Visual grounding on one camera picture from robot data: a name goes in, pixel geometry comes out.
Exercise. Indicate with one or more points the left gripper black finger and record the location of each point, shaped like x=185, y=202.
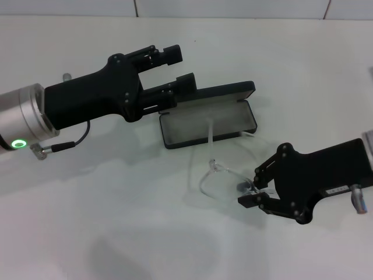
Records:
x=186, y=84

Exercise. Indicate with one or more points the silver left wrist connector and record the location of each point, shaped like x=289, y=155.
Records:
x=67, y=77

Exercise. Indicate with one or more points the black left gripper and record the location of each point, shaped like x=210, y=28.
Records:
x=93, y=96

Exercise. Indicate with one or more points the black glasses case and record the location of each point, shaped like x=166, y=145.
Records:
x=180, y=128

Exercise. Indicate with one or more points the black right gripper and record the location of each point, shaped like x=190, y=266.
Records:
x=314, y=175

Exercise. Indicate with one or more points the clear white glasses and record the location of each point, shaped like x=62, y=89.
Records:
x=210, y=137

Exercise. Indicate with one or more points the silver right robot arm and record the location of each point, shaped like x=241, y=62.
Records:
x=369, y=148

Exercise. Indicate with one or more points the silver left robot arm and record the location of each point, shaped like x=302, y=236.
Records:
x=23, y=116

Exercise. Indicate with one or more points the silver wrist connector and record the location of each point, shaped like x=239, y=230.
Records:
x=67, y=77
x=358, y=199

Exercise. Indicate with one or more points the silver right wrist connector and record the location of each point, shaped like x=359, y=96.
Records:
x=358, y=199

